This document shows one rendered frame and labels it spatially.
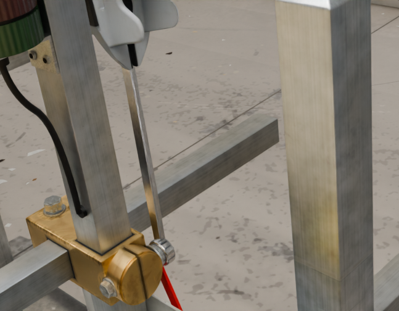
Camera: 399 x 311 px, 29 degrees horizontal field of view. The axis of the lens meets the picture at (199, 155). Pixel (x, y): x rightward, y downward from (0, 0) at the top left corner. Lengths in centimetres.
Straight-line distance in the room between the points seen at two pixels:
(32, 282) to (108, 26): 23
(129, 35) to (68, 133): 9
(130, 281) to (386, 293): 21
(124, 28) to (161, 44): 285
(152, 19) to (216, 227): 157
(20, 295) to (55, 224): 8
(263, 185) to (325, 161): 193
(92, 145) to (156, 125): 216
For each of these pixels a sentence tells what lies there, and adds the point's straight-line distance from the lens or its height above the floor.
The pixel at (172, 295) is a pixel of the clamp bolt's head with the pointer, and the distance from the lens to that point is 71.
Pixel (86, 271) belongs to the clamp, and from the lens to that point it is 70.
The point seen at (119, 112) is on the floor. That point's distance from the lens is 292.
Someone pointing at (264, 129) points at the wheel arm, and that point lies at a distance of 85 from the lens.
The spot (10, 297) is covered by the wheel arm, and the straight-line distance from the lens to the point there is 69.
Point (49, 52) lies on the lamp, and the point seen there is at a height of 106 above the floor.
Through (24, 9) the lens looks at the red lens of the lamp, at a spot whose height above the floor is 110.
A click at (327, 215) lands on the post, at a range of 44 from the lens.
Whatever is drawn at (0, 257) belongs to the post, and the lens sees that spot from 94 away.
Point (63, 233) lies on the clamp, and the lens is 71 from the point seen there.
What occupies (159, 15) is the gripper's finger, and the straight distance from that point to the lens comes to 66.
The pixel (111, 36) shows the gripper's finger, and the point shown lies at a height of 104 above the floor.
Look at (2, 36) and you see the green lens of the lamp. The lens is 55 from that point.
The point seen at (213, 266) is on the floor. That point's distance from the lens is 205.
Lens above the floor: 126
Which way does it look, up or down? 30 degrees down
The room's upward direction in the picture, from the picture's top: 8 degrees counter-clockwise
